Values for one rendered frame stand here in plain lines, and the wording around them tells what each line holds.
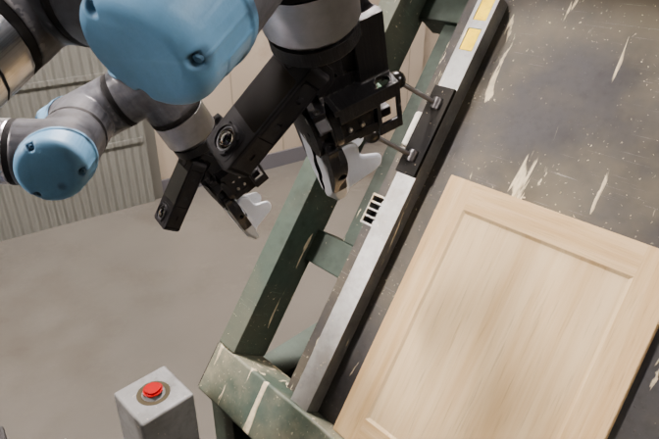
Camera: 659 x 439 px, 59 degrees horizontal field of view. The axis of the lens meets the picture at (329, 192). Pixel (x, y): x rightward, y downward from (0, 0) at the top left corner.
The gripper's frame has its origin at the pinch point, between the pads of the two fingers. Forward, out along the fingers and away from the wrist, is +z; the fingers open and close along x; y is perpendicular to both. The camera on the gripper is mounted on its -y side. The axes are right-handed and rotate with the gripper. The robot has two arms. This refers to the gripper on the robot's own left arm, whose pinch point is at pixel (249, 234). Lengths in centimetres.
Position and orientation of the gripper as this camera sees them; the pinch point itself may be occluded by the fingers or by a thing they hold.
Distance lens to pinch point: 94.9
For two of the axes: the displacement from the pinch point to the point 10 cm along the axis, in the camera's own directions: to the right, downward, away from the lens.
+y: 7.4, -6.3, 2.2
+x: -5.4, -3.8, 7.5
